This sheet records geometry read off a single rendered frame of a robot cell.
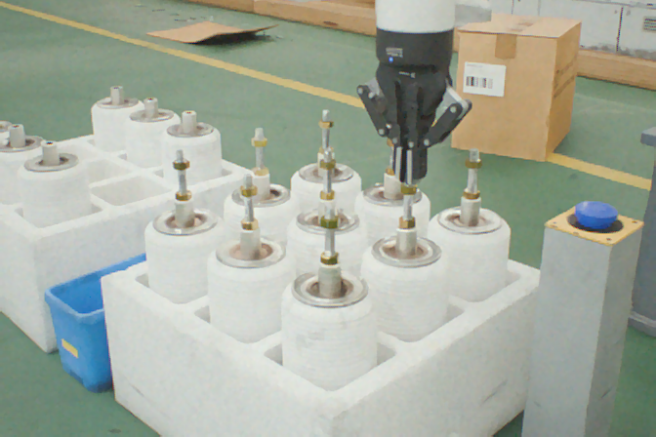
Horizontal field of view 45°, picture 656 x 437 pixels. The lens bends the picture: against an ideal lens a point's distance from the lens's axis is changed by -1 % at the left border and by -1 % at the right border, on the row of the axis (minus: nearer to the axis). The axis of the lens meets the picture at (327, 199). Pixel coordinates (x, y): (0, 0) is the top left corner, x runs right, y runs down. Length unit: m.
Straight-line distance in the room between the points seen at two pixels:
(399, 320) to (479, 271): 0.13
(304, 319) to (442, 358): 0.17
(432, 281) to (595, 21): 2.23
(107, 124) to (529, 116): 1.00
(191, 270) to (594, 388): 0.45
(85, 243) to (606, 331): 0.71
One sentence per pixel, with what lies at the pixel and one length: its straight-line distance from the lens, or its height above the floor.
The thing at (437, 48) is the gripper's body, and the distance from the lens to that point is 0.76.
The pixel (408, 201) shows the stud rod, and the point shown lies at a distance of 0.83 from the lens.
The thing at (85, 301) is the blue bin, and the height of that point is 0.08.
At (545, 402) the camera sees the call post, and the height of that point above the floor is 0.12.
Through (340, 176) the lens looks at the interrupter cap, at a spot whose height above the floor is 0.25.
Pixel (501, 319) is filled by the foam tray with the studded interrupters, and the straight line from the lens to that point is 0.92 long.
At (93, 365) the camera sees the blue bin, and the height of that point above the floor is 0.04.
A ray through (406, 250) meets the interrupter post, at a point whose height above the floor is 0.26.
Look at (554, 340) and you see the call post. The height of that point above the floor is 0.19.
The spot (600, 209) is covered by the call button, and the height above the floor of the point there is 0.33.
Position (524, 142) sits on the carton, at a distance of 1.97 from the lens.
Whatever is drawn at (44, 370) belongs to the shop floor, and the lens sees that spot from 1.18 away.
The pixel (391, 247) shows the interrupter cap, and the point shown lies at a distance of 0.87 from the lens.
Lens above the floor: 0.62
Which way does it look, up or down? 22 degrees down
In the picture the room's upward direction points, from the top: straight up
